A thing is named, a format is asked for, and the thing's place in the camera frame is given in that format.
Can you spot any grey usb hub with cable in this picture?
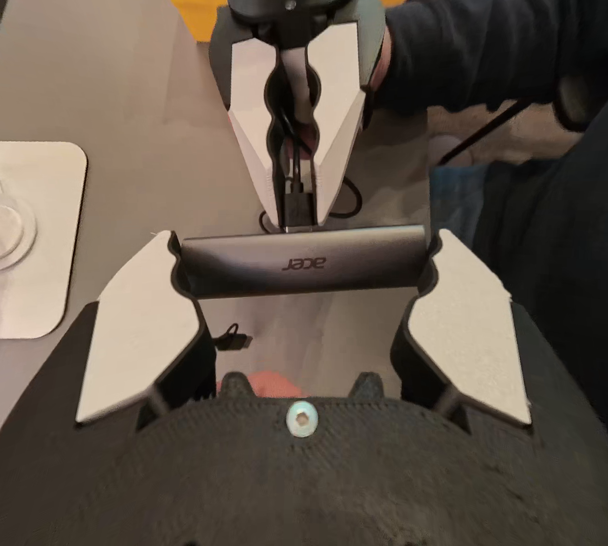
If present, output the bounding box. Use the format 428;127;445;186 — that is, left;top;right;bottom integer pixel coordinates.
180;224;427;300

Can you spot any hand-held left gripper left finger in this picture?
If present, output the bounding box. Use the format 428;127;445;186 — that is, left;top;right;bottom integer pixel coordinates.
74;229;218;431

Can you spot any black usb cable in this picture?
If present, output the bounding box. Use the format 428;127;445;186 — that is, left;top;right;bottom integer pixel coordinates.
213;109;363;352

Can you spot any person's blue jeans leg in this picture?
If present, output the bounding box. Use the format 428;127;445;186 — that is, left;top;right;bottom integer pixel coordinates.
430;161;490;247

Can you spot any person's right forearm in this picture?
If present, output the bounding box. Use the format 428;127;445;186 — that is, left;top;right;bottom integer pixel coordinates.
375;0;608;116

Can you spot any person's right hand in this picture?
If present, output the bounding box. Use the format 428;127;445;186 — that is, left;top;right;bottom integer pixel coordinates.
286;27;393;162

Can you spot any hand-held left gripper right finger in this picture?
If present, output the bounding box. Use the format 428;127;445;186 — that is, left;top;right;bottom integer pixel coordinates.
389;228;533;433

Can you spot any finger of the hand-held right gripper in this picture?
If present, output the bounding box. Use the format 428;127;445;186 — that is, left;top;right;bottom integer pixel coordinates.
308;22;366;227
228;36;287;229

